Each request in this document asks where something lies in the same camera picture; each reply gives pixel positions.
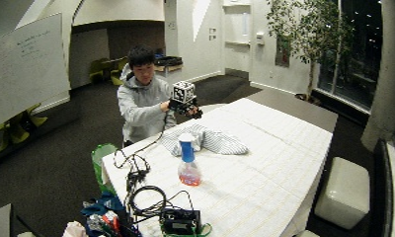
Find green strap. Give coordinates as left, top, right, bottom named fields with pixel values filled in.
left=159, top=222, right=214, bottom=237

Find green chair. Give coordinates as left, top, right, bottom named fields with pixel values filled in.
left=91, top=142, right=120, bottom=196

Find blue bag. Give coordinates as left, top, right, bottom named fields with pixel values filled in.
left=79, top=192, right=130, bottom=237

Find the person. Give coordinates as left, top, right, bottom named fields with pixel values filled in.
left=116, top=44, right=179, bottom=148

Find white marker cube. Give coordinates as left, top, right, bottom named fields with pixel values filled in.
left=171, top=80, right=198, bottom=105

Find long black glove cable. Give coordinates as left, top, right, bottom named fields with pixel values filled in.
left=112, top=110, right=171, bottom=193

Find large whiteboard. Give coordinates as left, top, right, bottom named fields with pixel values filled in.
left=0, top=13, right=72, bottom=133

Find striped grey white cloth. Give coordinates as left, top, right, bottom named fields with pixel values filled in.
left=159, top=123, right=250, bottom=157

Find yellow-green chairs group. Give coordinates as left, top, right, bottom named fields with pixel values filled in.
left=88, top=56, right=131, bottom=87

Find black bag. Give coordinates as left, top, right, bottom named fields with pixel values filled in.
left=154, top=54, right=184, bottom=67

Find black electronic box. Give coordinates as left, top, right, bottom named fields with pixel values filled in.
left=159, top=208, right=203, bottom=236

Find yellow-green lounge chair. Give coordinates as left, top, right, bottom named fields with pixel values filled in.
left=0, top=103, right=50, bottom=153

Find white covered table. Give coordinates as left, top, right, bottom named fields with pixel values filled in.
left=100, top=97, right=335, bottom=237

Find dark framed wall picture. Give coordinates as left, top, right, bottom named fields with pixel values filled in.
left=274, top=35, right=292, bottom=68

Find potted indoor tree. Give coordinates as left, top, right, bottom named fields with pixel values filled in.
left=266, top=0, right=355, bottom=104

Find white cushioned stool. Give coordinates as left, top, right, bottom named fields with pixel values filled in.
left=313, top=156, right=371, bottom=231

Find spray bottle with blue nozzle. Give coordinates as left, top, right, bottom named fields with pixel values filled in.
left=176, top=132, right=203, bottom=188

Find grey table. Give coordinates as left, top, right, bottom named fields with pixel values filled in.
left=244, top=87, right=340, bottom=133

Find looped black cable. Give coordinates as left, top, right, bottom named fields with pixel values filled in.
left=128, top=185, right=195, bottom=219

